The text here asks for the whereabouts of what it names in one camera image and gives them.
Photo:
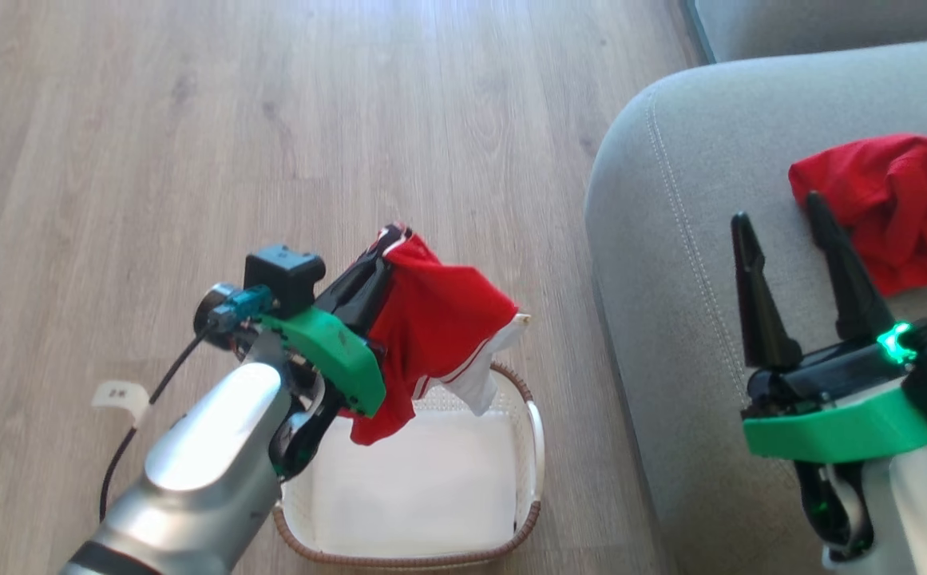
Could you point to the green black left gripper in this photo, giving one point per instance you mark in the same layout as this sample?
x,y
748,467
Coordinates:
x,y
335,351

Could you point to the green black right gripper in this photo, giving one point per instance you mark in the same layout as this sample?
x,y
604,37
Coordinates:
x,y
838,431

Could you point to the red jersey with white trim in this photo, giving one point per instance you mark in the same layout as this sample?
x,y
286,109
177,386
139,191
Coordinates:
x,y
431,319

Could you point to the plain red t-shirt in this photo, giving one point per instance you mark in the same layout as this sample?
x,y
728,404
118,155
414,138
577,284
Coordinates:
x,y
902,208

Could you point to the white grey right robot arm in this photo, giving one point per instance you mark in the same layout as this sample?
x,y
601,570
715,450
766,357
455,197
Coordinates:
x,y
918,511

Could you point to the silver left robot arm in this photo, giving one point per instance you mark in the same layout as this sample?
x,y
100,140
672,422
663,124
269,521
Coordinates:
x,y
207,447

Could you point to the white brown-rimmed laundry basket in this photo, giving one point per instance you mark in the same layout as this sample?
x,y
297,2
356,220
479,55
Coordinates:
x,y
431,495

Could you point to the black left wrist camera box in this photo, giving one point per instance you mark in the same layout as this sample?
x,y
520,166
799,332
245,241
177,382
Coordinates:
x,y
283,275

